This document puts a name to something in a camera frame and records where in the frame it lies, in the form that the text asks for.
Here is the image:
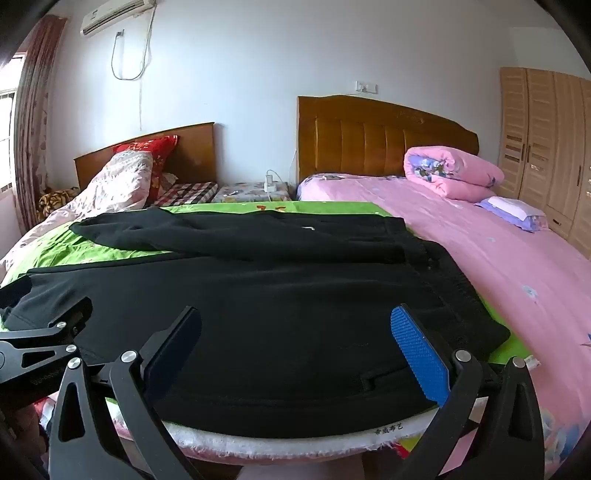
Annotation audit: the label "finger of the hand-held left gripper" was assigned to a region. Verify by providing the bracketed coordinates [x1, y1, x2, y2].
[0, 275, 33, 315]
[0, 296, 93, 370]

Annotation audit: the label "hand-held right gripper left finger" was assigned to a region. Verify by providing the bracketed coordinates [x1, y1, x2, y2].
[47, 305, 218, 480]

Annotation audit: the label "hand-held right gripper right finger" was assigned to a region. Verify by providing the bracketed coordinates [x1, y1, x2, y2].
[390, 304, 546, 480]

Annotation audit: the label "black pants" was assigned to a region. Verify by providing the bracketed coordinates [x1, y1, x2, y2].
[2, 206, 511, 439]

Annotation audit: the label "green cartoon printed blanket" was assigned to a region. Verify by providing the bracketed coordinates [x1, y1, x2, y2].
[0, 200, 539, 372]

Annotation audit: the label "tiger print blanket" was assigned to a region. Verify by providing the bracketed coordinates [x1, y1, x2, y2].
[37, 186, 80, 222]

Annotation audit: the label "pink white floral quilt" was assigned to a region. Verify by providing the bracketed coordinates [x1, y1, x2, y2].
[0, 150, 155, 273]

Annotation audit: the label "checkered bed sheet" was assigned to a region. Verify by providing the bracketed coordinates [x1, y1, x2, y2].
[152, 181, 219, 207]

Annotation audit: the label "cloth covered nightstand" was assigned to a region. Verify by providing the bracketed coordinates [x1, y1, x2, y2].
[212, 181, 294, 204]

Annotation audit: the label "window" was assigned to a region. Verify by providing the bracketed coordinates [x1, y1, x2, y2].
[0, 53, 24, 195]

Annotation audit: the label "purple pillow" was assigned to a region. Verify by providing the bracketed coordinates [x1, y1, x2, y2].
[475, 196, 550, 233]

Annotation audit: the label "pink patterned curtain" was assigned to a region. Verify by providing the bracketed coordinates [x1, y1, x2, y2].
[14, 14, 68, 232]

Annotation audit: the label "pink folded quilt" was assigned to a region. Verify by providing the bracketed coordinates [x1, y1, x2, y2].
[404, 145, 505, 201]

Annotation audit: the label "plain wooden headboard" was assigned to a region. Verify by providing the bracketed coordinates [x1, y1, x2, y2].
[74, 122, 218, 190]

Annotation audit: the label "red patterned pillow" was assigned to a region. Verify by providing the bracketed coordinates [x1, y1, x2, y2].
[113, 135, 180, 204]

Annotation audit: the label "right wooden headboard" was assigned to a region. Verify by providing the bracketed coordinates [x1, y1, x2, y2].
[297, 95, 481, 185]

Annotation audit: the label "light wooden wardrobe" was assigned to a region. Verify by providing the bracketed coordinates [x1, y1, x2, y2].
[496, 67, 591, 259]

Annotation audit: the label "white air conditioner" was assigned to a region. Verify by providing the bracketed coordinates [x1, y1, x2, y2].
[79, 0, 158, 37]

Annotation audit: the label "white charger with cable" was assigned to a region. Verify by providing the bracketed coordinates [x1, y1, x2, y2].
[263, 170, 289, 192]

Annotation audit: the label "white air conditioner cable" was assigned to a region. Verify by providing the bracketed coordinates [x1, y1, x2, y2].
[111, 30, 153, 81]

